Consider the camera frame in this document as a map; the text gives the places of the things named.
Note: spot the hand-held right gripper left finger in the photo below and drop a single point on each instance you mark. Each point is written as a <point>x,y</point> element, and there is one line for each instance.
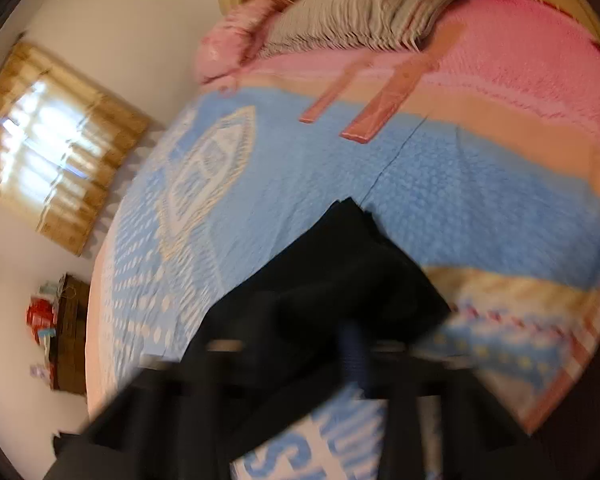
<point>180,390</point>

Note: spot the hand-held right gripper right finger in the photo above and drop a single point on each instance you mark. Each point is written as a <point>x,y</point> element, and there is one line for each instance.
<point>354,360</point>

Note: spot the black pants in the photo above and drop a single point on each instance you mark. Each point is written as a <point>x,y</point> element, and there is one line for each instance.
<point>330,280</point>

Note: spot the brown wooden desk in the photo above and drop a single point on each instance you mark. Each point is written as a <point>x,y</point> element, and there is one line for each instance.
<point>70,330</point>

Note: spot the red gift bag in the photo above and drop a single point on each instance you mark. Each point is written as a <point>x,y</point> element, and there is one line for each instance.
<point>40,315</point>

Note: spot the pink and blue printed blanket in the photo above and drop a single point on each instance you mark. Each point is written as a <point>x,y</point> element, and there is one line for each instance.
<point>455,200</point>

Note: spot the wide beige patterned curtain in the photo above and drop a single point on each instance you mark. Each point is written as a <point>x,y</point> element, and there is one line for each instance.
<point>55,135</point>

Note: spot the pink pillow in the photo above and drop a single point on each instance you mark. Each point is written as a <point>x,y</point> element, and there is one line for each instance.
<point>230,40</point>

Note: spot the striped pillow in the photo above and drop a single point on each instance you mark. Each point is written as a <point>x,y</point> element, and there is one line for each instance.
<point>360,10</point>

